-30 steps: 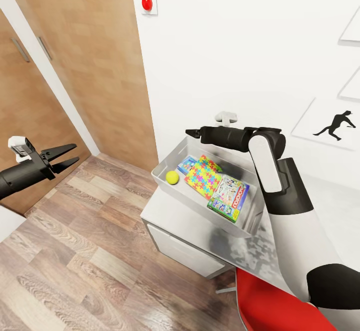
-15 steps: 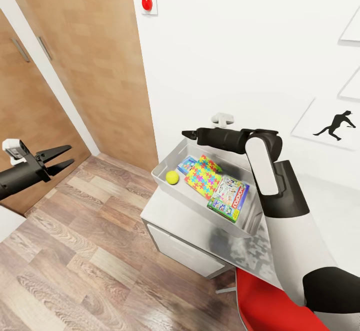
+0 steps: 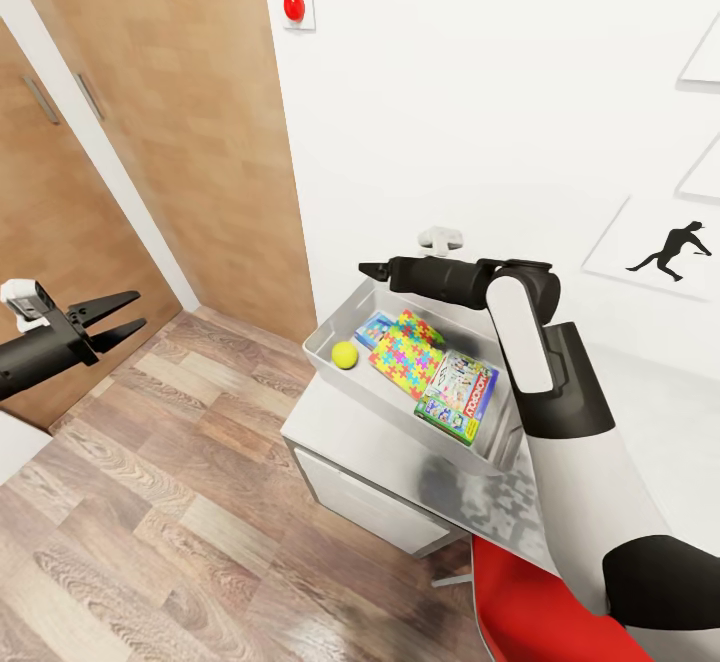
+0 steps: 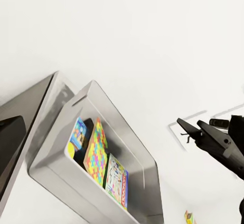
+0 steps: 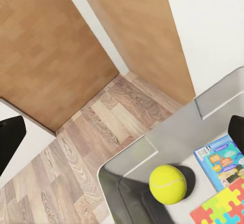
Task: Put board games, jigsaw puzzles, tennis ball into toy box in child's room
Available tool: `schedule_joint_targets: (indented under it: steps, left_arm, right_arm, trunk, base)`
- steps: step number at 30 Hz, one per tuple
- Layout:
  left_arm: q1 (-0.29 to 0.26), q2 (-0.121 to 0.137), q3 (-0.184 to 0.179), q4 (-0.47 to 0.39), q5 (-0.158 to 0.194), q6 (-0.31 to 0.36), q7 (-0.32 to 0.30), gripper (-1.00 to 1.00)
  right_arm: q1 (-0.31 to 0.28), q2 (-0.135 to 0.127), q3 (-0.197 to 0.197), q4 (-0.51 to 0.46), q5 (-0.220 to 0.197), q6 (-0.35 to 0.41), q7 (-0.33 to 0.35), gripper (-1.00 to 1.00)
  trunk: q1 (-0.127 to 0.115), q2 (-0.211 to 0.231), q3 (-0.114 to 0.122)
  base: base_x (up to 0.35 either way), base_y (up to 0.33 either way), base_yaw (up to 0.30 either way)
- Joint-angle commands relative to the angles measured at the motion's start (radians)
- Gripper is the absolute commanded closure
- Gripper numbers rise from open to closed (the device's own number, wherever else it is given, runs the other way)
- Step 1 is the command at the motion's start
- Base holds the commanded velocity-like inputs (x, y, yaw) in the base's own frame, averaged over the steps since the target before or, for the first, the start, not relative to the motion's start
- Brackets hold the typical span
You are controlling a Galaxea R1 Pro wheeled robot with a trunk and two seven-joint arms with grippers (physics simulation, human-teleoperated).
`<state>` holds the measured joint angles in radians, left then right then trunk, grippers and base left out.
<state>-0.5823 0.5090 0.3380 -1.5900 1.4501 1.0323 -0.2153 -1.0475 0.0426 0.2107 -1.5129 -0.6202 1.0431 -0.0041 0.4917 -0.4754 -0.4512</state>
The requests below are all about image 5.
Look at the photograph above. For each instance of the tennis ball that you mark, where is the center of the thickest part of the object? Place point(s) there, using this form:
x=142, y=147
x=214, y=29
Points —
x=167, y=184

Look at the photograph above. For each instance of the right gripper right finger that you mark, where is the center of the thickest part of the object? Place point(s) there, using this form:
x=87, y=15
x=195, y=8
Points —
x=236, y=131

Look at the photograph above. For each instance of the sliding door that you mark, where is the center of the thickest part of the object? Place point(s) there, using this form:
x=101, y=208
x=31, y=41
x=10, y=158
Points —
x=145, y=35
x=51, y=63

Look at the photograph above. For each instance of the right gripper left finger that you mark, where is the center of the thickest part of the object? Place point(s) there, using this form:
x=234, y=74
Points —
x=12, y=132

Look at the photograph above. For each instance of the jigsaw puzzle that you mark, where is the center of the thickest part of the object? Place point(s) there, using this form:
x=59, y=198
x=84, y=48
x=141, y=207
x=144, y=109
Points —
x=225, y=207

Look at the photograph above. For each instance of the board game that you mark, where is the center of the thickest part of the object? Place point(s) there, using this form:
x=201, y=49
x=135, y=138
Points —
x=222, y=162

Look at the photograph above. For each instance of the toy box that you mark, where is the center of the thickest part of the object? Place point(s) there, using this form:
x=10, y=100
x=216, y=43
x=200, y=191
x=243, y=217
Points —
x=124, y=179

